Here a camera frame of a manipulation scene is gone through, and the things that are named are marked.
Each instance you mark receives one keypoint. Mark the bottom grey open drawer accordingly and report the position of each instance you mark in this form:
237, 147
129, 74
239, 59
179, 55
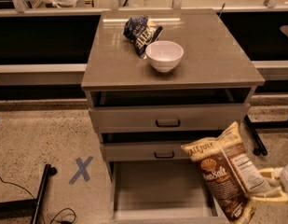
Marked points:
161, 192

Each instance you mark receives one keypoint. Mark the blue chip bag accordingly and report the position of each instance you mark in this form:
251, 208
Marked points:
141, 32

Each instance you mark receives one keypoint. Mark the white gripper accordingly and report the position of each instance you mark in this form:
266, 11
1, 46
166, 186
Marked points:
286, 178

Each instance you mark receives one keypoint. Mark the blue tape cross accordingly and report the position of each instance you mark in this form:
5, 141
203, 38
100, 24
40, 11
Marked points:
81, 170

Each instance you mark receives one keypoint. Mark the black top drawer handle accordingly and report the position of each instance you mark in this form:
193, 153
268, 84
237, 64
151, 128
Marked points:
168, 123

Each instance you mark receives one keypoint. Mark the black middle drawer handle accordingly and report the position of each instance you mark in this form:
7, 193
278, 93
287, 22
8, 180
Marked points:
165, 156

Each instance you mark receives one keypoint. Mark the black stand leg right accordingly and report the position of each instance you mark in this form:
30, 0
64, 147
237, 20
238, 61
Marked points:
253, 127

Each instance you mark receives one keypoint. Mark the top grey drawer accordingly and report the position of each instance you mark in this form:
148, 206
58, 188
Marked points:
141, 119

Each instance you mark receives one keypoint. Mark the black drawer handle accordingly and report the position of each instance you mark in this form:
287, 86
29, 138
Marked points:
168, 123
165, 156

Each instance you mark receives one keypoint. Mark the middle grey drawer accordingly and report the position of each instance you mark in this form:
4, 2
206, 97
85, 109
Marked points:
142, 151

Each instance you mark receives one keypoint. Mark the black stand leg left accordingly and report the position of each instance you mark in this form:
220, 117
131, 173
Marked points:
29, 207

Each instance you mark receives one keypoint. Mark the white bowl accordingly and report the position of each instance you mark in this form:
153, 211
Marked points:
164, 56

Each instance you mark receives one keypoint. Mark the brown chip bag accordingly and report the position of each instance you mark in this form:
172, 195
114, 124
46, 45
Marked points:
228, 172

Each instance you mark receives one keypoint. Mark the black stand leg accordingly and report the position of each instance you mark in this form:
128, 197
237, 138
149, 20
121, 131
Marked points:
253, 127
29, 207

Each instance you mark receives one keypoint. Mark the grey drawer cabinet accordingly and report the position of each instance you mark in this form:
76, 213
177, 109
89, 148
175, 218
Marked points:
213, 71

